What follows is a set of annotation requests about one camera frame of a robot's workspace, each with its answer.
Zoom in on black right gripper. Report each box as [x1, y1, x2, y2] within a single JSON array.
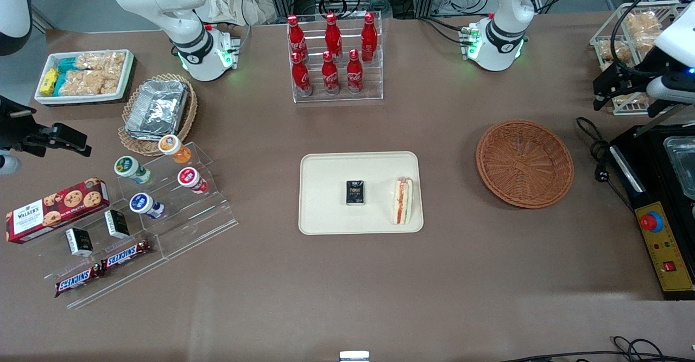
[[0, 96, 92, 158]]

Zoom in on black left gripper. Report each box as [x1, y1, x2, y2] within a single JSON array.
[[592, 47, 667, 111]]

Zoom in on triangle sandwich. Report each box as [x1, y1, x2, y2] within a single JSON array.
[[392, 177, 414, 225]]

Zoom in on white rectangular snack tray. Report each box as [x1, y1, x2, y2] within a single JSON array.
[[34, 49, 135, 106]]

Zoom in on brown wicker basket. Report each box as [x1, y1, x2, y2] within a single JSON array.
[[476, 120, 575, 209]]

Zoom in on light wicker basket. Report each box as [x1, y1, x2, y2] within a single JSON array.
[[118, 73, 198, 157]]

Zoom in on cream plastic tray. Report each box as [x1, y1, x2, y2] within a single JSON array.
[[298, 151, 424, 236]]

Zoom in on bagged bread piece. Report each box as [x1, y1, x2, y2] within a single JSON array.
[[597, 39, 633, 63], [624, 12, 664, 34], [633, 31, 666, 53], [614, 92, 649, 107]]

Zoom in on yellow snack packet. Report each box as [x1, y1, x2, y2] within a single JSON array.
[[40, 68, 59, 96]]

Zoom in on bagged rice crackers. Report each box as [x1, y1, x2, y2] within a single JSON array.
[[59, 70, 121, 96], [76, 52, 127, 74]]

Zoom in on red Walkers cookie box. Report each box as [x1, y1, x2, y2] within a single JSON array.
[[5, 177, 110, 244]]

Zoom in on green lid yoghurt cup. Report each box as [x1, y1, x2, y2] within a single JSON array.
[[114, 156, 152, 185]]

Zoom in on small black white box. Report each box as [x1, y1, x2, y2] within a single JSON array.
[[104, 209, 131, 240], [65, 227, 94, 258]]

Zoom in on stack of foil trays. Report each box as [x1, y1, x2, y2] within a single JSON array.
[[125, 79, 189, 141]]

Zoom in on clear plastic container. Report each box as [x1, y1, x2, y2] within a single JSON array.
[[664, 136, 695, 200]]

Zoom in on blue lid yoghurt cup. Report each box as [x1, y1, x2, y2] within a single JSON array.
[[129, 193, 165, 219]]

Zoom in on orange lid yoghurt cup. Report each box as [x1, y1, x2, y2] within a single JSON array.
[[158, 135, 192, 164]]

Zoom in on Snickers chocolate bar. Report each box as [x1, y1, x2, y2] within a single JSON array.
[[54, 264, 105, 298], [100, 239, 153, 271]]

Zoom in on red lid yoghurt cup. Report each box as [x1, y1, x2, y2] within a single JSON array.
[[178, 167, 209, 194]]

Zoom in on red emergency stop button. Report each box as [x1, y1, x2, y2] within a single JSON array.
[[640, 210, 664, 233]]

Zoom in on clear acrylic snack stand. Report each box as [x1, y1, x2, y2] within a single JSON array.
[[33, 210, 170, 310]]

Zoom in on clear acrylic cup stand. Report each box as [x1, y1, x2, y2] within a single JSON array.
[[116, 142, 239, 261]]

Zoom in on black appliance yellow panel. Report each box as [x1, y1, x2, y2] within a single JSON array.
[[609, 125, 695, 301]]

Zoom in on beige crumpled cloth bag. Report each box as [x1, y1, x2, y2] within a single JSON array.
[[194, 0, 279, 26]]

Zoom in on clear acrylic bottle rack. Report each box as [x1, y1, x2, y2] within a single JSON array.
[[287, 11, 384, 104]]

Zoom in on red cola bottle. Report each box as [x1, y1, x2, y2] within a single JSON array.
[[324, 12, 344, 62], [291, 52, 313, 98], [346, 49, 364, 94], [321, 51, 340, 96], [287, 15, 309, 62], [361, 12, 378, 63]]

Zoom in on white wire rack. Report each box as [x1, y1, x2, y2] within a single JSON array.
[[590, 0, 686, 116]]

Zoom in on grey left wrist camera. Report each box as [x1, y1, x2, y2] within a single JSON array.
[[646, 73, 695, 118]]

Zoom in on black power cable with plug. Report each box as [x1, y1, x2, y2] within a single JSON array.
[[576, 117, 637, 212]]

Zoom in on black floor cables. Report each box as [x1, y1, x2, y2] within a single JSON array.
[[500, 336, 695, 362]]

